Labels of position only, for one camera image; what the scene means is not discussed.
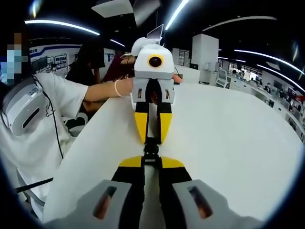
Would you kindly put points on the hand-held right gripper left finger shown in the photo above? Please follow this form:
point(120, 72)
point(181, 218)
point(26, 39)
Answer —
point(128, 188)

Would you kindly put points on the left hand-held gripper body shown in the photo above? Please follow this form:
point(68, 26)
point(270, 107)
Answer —
point(153, 69)

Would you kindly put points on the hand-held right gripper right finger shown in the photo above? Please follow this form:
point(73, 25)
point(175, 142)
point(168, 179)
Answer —
point(171, 188)

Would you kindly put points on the person's left hand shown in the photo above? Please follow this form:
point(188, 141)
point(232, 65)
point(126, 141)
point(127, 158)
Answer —
point(127, 86)

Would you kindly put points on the silver laptop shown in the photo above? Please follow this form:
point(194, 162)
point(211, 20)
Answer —
point(156, 34)

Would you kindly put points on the hanging dark screen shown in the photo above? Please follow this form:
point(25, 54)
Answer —
point(146, 12)

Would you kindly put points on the long ceiling light strip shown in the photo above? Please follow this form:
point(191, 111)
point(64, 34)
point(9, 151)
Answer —
point(176, 14)

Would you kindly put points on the black and white object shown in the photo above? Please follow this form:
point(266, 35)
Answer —
point(76, 121)

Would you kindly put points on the white mesh office chair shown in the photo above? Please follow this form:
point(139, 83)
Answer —
point(221, 77)

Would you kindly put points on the ceiling air conditioner unit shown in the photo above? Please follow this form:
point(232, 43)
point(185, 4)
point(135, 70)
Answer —
point(112, 8)

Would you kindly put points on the curved ceiling light strip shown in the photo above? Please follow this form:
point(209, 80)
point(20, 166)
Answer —
point(269, 58)
point(62, 25)

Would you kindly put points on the person in white shirt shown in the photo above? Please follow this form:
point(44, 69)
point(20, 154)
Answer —
point(28, 148)

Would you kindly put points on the dark desk monitor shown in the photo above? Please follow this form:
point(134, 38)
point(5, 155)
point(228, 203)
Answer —
point(39, 62)

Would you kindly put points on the white chest device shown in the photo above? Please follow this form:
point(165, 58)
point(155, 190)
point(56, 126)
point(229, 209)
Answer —
point(22, 107)

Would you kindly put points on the wall poster board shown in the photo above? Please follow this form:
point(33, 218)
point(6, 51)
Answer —
point(57, 58)

